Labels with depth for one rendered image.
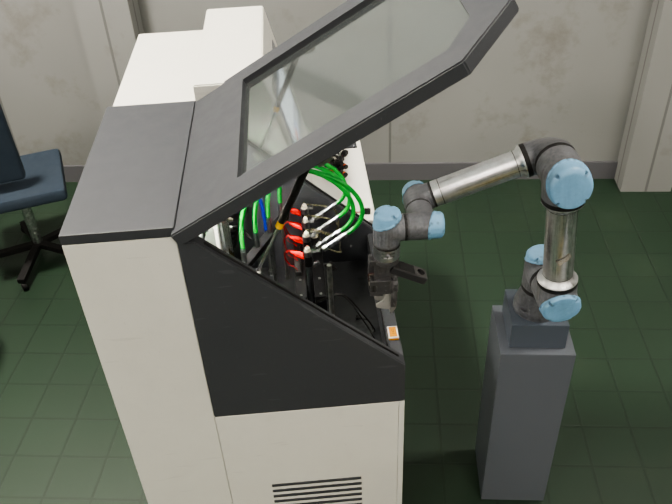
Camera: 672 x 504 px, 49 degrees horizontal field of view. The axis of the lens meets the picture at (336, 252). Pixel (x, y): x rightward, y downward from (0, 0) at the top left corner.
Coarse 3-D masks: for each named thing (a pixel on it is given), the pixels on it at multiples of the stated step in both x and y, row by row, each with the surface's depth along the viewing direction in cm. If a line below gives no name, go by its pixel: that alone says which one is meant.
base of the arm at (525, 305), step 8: (520, 288) 236; (520, 296) 235; (528, 296) 232; (520, 304) 235; (528, 304) 233; (536, 304) 231; (520, 312) 235; (528, 312) 234; (536, 312) 232; (528, 320) 235; (536, 320) 233; (544, 320) 233
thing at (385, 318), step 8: (368, 240) 264; (368, 248) 266; (376, 288) 243; (384, 312) 233; (384, 320) 230; (392, 320) 230; (384, 328) 228; (384, 336) 231; (392, 344) 222; (400, 344) 222; (400, 352) 219
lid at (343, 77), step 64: (384, 0) 209; (448, 0) 185; (512, 0) 163; (256, 64) 227; (320, 64) 203; (384, 64) 181; (448, 64) 159; (192, 128) 220; (256, 128) 198; (320, 128) 172; (192, 192) 188; (256, 192) 173
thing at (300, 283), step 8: (312, 240) 260; (312, 256) 253; (320, 256) 252; (320, 264) 249; (304, 272) 246; (320, 272) 245; (296, 280) 243; (304, 280) 242; (320, 280) 242; (296, 288) 239; (304, 288) 239; (320, 288) 239; (304, 296) 236; (320, 296) 236; (320, 304) 238
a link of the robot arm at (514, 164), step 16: (528, 144) 201; (544, 144) 197; (496, 160) 203; (512, 160) 202; (528, 160) 200; (448, 176) 207; (464, 176) 204; (480, 176) 203; (496, 176) 203; (512, 176) 203; (528, 176) 203; (416, 192) 207; (432, 192) 206; (448, 192) 205; (464, 192) 206
